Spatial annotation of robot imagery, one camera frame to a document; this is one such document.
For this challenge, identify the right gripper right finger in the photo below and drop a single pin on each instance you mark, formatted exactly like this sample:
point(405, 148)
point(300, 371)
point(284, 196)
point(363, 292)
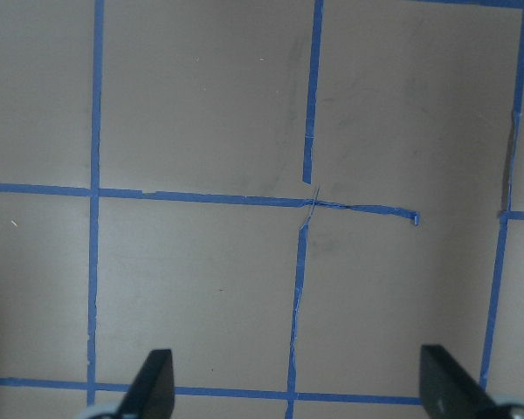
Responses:
point(446, 390)

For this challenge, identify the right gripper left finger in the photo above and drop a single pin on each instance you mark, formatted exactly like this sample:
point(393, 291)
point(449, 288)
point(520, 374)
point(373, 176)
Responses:
point(152, 393)

